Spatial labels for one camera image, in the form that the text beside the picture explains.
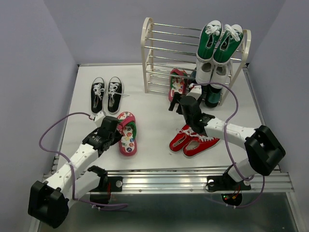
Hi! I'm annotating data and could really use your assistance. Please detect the left white sneaker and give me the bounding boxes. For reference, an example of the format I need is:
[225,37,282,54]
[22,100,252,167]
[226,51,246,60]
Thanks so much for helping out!
[196,59,214,84]

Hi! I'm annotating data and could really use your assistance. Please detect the red canvas sneaker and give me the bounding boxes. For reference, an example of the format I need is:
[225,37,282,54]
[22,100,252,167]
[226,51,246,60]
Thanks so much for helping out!
[183,136,220,158]
[169,125,199,152]

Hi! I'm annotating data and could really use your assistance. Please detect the right red canvas sneaker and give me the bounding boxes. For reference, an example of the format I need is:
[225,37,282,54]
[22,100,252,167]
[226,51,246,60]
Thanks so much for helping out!
[183,136,220,158]

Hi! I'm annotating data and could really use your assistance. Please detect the green canvas sneaker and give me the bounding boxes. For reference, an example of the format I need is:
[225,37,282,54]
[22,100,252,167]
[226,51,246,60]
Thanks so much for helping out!
[196,20,223,62]
[213,24,243,66]

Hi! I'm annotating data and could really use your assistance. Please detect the left green canvas sneaker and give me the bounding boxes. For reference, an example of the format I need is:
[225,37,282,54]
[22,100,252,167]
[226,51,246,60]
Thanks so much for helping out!
[196,20,223,62]

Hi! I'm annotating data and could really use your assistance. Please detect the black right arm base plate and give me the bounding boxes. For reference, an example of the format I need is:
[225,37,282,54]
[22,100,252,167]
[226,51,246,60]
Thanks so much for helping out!
[205,175,252,192]

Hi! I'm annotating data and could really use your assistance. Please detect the left dark green loafer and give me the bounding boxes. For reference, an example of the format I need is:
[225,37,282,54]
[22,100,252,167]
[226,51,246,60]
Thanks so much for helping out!
[189,68,208,103]

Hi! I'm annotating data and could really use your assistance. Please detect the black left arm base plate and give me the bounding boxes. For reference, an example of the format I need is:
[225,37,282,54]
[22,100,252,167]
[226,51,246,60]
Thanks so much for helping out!
[93,176,123,193]

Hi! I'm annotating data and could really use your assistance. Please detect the black canvas sneaker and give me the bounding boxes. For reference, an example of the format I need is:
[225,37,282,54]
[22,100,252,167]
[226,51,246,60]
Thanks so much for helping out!
[91,77,105,114]
[107,76,127,115]

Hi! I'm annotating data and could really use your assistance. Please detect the right black canvas sneaker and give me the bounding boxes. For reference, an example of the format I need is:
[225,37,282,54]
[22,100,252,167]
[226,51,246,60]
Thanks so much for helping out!
[107,76,127,115]

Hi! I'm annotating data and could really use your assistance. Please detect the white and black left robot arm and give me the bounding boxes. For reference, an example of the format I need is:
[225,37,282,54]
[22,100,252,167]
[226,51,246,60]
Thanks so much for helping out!
[28,114,122,228]

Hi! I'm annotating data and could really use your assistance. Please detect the right white sneaker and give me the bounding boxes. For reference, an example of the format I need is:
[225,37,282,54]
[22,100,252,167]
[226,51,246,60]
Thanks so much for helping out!
[211,62,232,89]

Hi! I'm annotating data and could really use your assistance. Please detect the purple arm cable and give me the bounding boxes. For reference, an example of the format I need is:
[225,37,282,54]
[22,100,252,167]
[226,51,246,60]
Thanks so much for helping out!
[39,112,128,210]
[189,82,266,209]

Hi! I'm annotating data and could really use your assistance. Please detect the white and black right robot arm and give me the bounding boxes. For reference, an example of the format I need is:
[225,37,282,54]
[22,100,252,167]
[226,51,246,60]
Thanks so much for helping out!
[169,93,286,189]

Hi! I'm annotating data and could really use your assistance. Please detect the left red canvas sneaker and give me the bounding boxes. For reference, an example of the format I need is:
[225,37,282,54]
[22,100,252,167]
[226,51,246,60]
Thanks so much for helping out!
[169,125,199,152]

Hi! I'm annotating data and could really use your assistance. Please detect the white sneaker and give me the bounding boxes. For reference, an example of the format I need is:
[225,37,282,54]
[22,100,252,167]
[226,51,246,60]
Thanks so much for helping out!
[211,62,232,89]
[196,59,214,84]

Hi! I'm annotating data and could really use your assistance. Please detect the cream shoe shelf chrome bars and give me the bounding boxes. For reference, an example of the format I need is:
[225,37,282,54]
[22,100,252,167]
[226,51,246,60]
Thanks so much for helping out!
[140,17,251,106]

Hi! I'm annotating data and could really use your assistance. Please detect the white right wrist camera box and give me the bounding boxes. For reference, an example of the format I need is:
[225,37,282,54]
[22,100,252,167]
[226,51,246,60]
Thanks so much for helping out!
[187,86,202,100]

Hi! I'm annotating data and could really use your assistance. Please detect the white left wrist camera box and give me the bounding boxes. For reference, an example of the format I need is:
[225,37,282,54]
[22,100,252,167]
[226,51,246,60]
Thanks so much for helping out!
[94,112,106,127]

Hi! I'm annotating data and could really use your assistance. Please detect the pink slipper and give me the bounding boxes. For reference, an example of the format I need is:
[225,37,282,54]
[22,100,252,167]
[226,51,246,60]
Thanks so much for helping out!
[117,111,137,157]
[168,69,188,102]

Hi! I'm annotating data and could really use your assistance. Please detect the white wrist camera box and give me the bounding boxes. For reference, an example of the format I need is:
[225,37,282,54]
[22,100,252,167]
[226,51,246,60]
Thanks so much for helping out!
[94,112,106,127]
[187,86,202,100]

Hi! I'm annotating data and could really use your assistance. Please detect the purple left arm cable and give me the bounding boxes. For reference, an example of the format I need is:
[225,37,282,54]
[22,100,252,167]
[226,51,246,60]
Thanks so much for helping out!
[39,112,128,210]

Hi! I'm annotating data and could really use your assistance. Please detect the right green canvas sneaker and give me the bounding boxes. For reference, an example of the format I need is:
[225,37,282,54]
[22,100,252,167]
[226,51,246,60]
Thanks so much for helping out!
[213,24,243,66]

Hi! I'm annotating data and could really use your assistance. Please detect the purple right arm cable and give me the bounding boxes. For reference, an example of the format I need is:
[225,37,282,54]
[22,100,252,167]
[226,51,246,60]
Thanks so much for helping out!
[189,82,266,209]

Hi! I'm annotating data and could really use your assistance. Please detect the left black canvas sneaker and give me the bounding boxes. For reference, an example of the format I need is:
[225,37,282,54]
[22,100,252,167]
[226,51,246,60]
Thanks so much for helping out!
[91,77,105,114]

